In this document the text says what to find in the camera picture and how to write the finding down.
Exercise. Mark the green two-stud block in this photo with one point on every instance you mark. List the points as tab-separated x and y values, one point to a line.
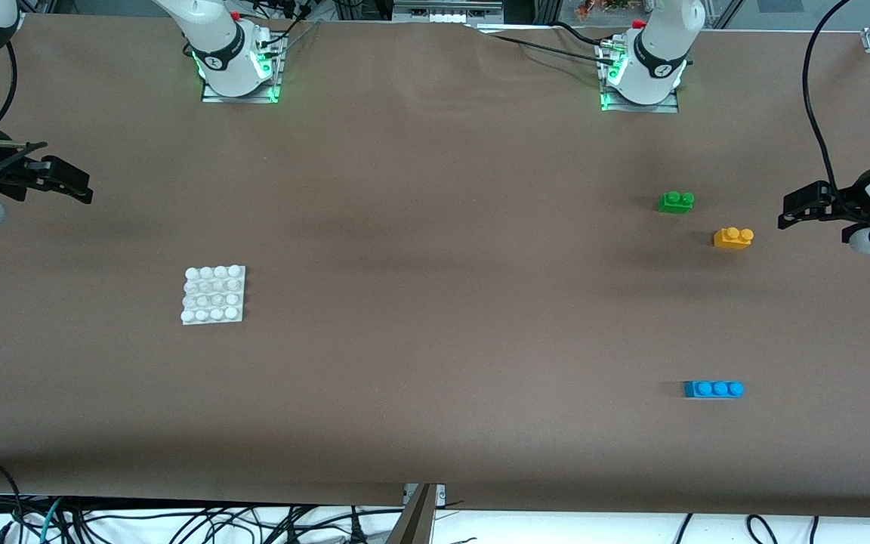
675	204

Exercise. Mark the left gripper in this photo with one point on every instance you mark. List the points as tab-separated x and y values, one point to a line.
845	202

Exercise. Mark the grey power strip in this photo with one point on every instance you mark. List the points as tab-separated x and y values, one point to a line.
442	15

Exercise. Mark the metal table edge bracket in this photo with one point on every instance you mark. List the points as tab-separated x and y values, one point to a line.
439	495

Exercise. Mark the slanted aluminium post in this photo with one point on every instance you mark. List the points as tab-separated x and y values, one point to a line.
726	13

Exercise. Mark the yellow two-stud block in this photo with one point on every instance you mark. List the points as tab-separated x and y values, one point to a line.
733	240

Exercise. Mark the white studded base plate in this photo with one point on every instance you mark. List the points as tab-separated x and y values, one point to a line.
212	295

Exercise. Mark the aluminium table leg profile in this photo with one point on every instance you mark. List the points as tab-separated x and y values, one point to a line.
412	525

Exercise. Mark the orange background clutter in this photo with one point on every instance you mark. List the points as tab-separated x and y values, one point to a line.
601	7

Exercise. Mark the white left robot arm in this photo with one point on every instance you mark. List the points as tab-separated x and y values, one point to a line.
658	53

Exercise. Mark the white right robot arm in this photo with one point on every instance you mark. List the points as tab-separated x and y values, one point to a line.
216	45

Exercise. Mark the blue three-stud block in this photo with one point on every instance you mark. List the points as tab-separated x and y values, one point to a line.
713	390

